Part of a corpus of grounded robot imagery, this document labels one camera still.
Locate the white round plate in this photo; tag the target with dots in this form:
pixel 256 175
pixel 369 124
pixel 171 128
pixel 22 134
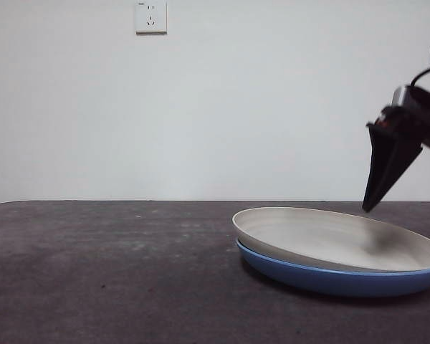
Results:
pixel 326 236

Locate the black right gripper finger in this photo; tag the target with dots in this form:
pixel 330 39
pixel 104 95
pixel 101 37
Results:
pixel 387 168

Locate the blue round plate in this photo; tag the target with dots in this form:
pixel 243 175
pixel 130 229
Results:
pixel 326 283

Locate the white wall socket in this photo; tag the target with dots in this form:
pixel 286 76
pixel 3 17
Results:
pixel 151 18

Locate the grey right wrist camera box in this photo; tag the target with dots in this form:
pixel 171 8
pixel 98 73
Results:
pixel 401 96

